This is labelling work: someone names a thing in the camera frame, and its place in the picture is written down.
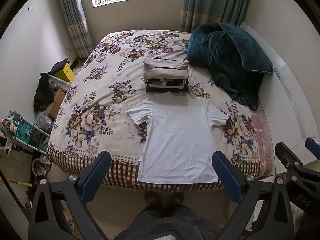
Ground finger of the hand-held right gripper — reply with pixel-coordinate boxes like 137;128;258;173
274;142;304;174
304;137;320;161

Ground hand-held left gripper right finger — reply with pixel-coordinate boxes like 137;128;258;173
211;151;295;240

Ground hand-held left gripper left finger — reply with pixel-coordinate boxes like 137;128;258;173
28;151;112;240

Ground white t-shirt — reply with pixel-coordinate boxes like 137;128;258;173
126;93;229;183

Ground black clothes pile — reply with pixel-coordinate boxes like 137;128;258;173
33;72;56;113

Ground pink checked mattress pad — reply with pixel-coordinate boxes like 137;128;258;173
251;102;273;174

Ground person's brown slipper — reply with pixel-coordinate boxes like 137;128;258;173
168;192;186;209
144;191;164;211

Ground white headboard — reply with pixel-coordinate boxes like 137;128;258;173
239;21;320;175

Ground clear plastic bag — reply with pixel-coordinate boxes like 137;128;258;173
36;111;54;133

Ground person's grey trousers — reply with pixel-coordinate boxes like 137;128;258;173
111;204;227;240

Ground cardboard box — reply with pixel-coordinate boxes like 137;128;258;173
46;89;67;120

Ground teal storage rack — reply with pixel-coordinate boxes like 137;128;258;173
4;109;51;155

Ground floral bed sheet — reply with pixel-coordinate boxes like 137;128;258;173
47;29;262;189

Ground yellow box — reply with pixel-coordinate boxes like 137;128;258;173
54;62;76;83

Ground dark cloth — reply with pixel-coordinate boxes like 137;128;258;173
49;58;71;73

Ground teal plush blanket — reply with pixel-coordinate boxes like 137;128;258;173
186;22;273;112

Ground beige folded garment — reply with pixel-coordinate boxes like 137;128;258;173
144;56;190;70
142;66;189;80

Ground grey-blue curtain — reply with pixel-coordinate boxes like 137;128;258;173
55;0;93;58
179;0;253;33

